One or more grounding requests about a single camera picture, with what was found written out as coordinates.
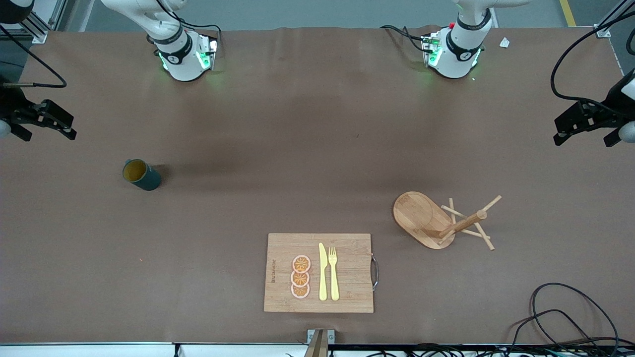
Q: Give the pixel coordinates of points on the dark teal mug yellow inside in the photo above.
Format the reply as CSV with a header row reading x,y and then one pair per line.
x,y
149,181

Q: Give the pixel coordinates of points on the brown table cover mat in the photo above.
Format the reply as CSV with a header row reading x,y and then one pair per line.
x,y
248,148

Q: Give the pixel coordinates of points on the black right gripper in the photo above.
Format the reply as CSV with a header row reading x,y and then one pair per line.
x,y
11,105

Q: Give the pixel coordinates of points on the toy orange slice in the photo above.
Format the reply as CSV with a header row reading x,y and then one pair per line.
x,y
301,263
300,291

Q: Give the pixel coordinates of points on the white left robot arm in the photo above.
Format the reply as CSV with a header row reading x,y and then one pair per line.
x,y
459,52

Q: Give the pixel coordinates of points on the aluminium frame post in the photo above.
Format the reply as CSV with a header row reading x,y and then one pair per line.
x,y
37,29
607,25

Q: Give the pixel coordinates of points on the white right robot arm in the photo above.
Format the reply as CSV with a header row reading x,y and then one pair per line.
x,y
181,54

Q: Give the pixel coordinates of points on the wooden mug rack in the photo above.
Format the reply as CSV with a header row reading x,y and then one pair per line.
x,y
421,213

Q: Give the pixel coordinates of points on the yellow plastic knife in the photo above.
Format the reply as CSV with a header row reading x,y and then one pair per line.
x,y
323,277

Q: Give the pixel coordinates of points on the yellow plastic fork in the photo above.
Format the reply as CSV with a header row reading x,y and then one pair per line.
x,y
334,282

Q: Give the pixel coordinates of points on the small white paper scrap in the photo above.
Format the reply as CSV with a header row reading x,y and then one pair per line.
x,y
504,42

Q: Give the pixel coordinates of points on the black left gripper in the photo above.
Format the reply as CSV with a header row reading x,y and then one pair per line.
x,y
614,112

